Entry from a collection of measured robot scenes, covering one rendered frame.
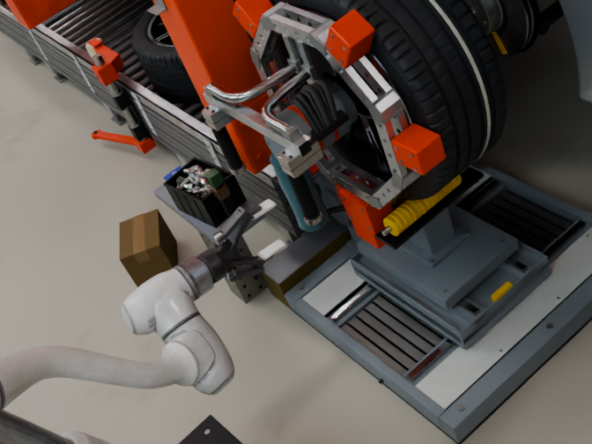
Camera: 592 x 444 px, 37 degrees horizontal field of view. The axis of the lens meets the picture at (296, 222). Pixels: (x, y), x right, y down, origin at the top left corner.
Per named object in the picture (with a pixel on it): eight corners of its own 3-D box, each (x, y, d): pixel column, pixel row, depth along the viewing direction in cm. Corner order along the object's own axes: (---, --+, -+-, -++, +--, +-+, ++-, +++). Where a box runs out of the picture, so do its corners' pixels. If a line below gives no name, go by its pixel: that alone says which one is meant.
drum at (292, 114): (366, 131, 221) (351, 86, 212) (303, 181, 215) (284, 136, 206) (333, 114, 231) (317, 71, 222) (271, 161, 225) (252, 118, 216)
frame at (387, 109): (439, 219, 219) (383, 37, 184) (419, 235, 217) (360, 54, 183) (311, 148, 258) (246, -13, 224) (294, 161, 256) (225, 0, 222)
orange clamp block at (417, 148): (420, 144, 204) (447, 157, 198) (395, 164, 202) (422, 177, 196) (413, 121, 200) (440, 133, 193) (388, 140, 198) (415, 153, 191)
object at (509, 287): (551, 275, 259) (546, 253, 253) (466, 352, 249) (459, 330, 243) (434, 211, 295) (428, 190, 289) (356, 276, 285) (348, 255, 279)
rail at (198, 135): (312, 213, 301) (291, 166, 287) (291, 229, 298) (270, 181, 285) (46, 41, 479) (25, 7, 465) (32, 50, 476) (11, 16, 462)
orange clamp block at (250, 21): (280, 12, 220) (257, -15, 220) (255, 28, 218) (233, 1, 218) (276, 25, 227) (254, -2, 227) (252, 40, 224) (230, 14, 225)
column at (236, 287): (268, 286, 307) (224, 200, 280) (246, 304, 304) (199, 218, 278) (253, 274, 314) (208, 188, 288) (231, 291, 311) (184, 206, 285)
